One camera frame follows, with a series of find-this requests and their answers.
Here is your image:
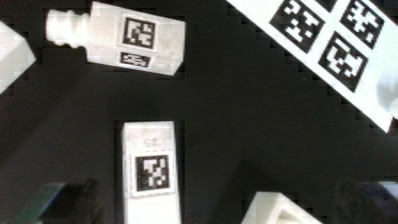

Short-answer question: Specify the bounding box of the white obstacle frame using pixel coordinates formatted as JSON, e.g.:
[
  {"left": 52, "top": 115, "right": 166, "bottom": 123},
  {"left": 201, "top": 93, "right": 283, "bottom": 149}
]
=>
[{"left": 242, "top": 192, "right": 324, "bottom": 224}]

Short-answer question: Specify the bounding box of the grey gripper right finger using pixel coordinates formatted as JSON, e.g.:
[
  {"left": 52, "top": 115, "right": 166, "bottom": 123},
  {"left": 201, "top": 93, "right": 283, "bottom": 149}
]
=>
[{"left": 336, "top": 181, "right": 398, "bottom": 224}]

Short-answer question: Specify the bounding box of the white table leg lying front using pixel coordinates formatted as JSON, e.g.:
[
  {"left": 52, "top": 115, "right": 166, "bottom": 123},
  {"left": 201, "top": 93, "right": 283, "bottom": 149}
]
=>
[{"left": 47, "top": 2, "right": 187, "bottom": 76}]

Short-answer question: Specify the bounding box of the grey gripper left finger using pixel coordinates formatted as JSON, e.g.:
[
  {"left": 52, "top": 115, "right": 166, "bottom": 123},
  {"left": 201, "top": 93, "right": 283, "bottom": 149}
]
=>
[{"left": 16, "top": 178, "right": 104, "bottom": 224}]

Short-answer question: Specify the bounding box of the white table leg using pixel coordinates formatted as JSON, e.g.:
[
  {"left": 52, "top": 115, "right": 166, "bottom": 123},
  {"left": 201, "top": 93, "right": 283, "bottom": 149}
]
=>
[
  {"left": 123, "top": 121, "right": 182, "bottom": 224},
  {"left": 47, "top": 2, "right": 187, "bottom": 76}
]

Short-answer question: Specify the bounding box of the white base tag plate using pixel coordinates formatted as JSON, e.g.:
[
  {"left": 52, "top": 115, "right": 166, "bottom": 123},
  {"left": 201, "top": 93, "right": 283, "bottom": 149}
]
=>
[{"left": 228, "top": 0, "right": 398, "bottom": 131}]

